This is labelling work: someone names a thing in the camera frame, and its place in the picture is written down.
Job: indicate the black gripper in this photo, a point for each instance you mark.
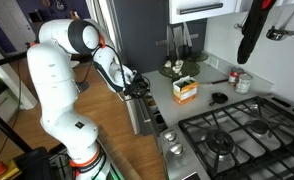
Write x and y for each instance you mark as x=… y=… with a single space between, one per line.
x=134 y=88

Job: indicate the small steel ladle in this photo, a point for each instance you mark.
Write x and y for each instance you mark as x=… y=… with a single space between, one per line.
x=239 y=26

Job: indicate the small green glass cake stand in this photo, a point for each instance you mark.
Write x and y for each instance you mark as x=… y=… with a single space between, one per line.
x=197 y=57

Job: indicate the garlic bulb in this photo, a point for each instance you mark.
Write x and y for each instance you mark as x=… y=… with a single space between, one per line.
x=179 y=63
x=168 y=64
x=177 y=70

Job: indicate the metal bar stool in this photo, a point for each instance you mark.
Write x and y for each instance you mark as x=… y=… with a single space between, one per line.
x=82 y=86

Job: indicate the can with red label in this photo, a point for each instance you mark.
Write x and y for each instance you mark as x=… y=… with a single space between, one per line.
x=234 y=76

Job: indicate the large green glass cake stand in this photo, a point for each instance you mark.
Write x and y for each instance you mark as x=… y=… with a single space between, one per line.
x=187 y=69

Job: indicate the black oven mitt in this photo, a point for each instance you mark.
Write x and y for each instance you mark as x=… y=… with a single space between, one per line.
x=253 y=30

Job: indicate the stainless steel gas stove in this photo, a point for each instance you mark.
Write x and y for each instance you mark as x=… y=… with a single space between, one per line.
x=240 y=143

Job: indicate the black camera stand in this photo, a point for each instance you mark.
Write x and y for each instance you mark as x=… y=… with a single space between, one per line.
x=3 y=128

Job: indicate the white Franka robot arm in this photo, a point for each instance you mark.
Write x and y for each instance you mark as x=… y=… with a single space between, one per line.
x=53 y=76

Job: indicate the white upper cabinet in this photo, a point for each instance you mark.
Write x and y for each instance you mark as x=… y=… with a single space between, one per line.
x=200 y=8

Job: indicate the knives on magnetic strip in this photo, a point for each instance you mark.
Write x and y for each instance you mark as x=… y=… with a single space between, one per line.
x=177 y=40

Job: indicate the grey kitchen utensil drawer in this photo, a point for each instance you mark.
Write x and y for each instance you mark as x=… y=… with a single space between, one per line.
x=143 y=116

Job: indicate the dark knife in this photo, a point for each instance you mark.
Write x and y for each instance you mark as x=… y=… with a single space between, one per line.
x=217 y=81

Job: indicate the red white spice jars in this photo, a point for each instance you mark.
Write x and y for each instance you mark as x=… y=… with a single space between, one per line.
x=243 y=84

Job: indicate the large steel ladle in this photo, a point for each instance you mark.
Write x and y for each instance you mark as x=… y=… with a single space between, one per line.
x=276 y=34

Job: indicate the grey tall cabinet panel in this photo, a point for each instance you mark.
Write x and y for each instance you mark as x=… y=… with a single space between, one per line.
x=143 y=33

